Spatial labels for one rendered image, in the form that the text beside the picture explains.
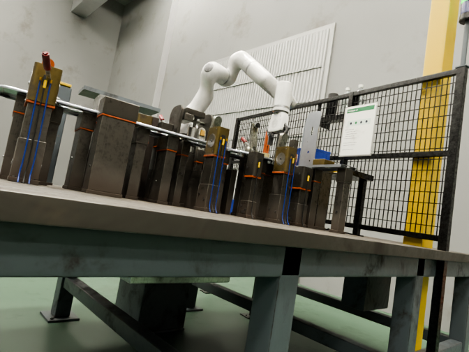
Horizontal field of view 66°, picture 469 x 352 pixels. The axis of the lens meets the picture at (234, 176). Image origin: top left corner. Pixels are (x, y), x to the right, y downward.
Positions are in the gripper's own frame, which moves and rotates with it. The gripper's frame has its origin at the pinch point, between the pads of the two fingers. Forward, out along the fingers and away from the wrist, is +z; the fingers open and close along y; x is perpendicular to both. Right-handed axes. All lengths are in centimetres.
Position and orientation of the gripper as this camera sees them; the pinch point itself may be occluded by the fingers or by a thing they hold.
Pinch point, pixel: (276, 142)
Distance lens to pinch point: 183.1
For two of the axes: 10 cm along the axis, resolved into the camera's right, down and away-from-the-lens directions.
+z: -1.6, 9.8, -1.0
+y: 5.5, 0.1, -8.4
